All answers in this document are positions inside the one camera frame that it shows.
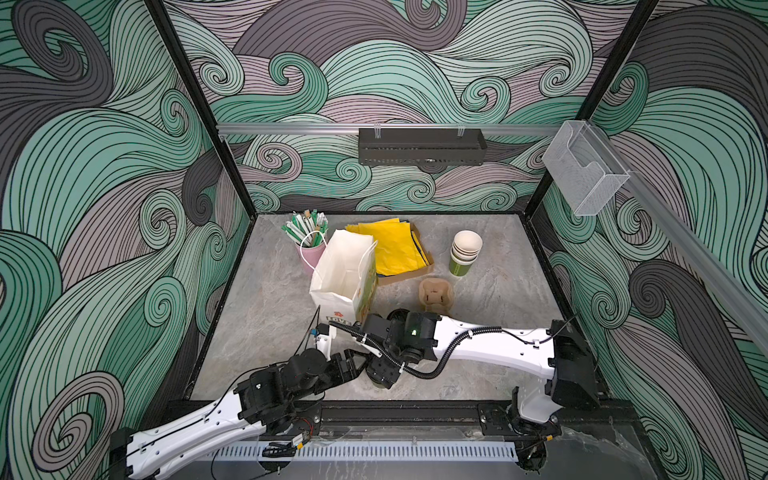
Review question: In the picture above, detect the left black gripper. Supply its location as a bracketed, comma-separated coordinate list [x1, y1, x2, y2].
[288, 349, 371, 405]

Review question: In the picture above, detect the white paper takeout bag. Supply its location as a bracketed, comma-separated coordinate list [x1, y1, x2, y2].
[309, 230, 378, 325]

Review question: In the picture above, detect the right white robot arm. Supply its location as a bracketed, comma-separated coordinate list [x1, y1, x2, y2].
[354, 310, 600, 424]

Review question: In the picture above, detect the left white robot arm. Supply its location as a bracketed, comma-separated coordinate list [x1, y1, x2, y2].
[105, 348, 373, 479]

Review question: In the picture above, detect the brown pulp cup carrier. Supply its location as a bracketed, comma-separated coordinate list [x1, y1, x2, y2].
[418, 277, 454, 315]

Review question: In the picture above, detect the brown cardboard napkin tray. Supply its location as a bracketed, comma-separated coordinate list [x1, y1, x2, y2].
[375, 223, 434, 286]

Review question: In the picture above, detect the yellow napkin stack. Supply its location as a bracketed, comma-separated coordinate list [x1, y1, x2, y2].
[345, 218, 429, 277]

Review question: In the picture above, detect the stack of green paper cups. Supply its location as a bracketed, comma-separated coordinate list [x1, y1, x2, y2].
[449, 230, 483, 277]

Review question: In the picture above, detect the pink cup of stirrers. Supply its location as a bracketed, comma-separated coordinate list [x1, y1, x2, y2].
[281, 210, 329, 275]

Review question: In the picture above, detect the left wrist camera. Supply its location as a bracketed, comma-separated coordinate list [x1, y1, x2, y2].
[315, 323, 337, 360]

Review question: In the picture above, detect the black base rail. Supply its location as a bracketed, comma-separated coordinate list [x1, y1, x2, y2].
[295, 400, 639, 438]

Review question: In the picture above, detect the white slotted cable duct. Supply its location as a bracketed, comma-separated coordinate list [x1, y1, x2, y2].
[217, 441, 518, 463]

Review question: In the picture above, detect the black wall-mounted tray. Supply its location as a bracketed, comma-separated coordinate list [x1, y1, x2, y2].
[358, 127, 488, 170]

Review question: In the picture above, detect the clear acrylic wall holder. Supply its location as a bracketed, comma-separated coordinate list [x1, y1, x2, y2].
[543, 120, 630, 217]

